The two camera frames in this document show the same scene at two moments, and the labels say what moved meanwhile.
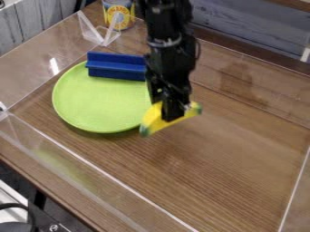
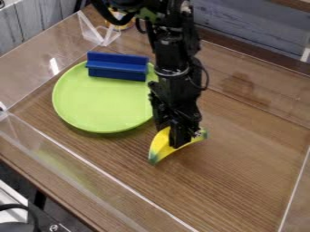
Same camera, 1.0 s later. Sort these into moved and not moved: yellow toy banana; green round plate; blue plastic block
Moved: yellow toy banana
Not moved: green round plate; blue plastic block
